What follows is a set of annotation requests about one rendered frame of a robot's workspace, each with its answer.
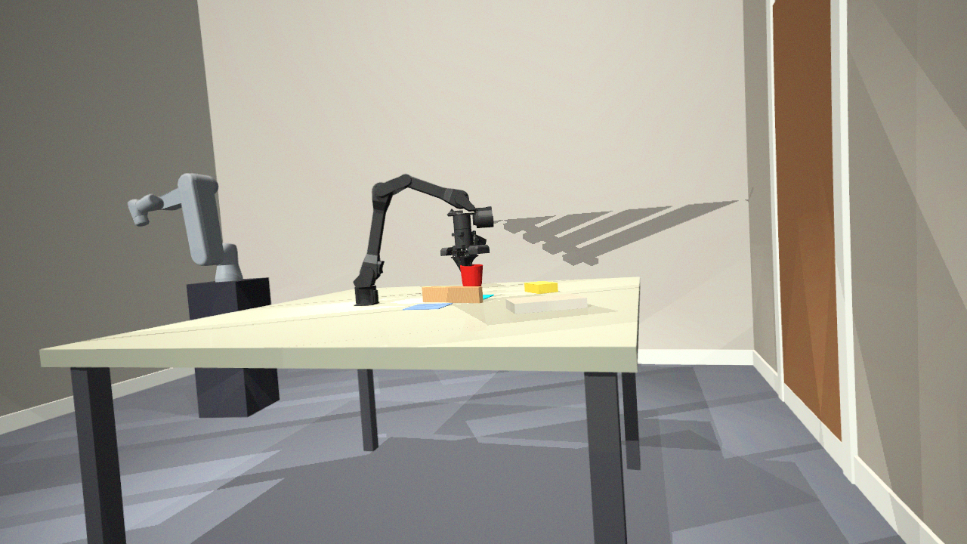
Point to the red cup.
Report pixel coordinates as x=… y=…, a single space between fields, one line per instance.
x=472 y=276

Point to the cream flat rectangular block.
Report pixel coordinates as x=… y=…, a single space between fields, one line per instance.
x=545 y=303

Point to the yellow rectangular block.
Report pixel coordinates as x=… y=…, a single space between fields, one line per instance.
x=541 y=287

